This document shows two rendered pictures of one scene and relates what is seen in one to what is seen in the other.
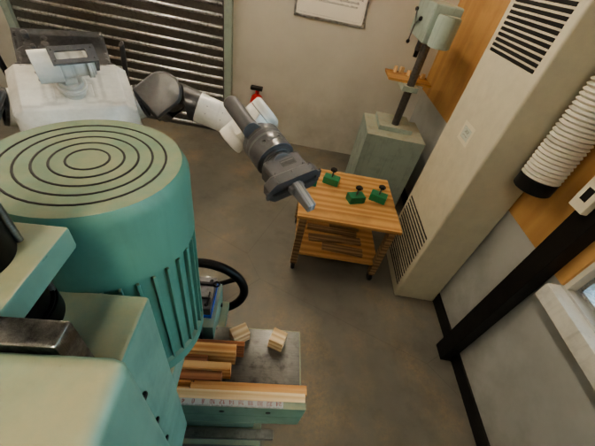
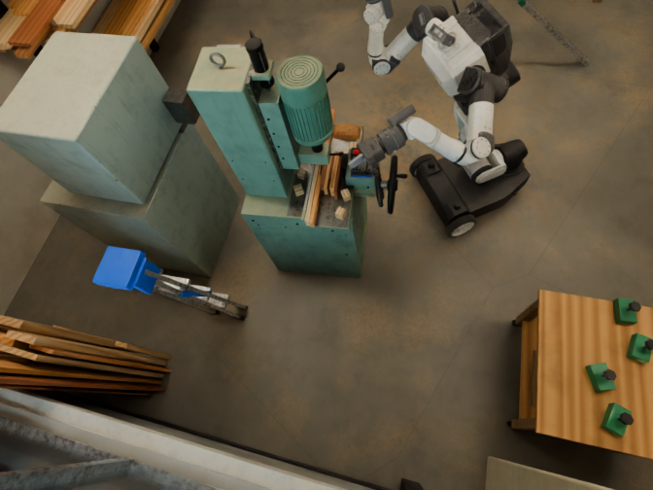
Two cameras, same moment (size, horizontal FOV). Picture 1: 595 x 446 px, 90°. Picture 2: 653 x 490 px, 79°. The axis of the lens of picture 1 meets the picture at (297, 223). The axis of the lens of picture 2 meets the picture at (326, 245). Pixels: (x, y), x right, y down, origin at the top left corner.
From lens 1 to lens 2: 1.40 m
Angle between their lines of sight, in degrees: 65
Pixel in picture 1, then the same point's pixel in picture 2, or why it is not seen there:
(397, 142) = not seen: outside the picture
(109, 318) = (272, 98)
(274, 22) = not seen: outside the picture
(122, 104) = (448, 69)
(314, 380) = (386, 330)
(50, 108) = (429, 46)
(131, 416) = (240, 98)
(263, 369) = (327, 208)
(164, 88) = (470, 80)
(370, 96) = not seen: outside the picture
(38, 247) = (263, 74)
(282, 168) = (368, 145)
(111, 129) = (316, 70)
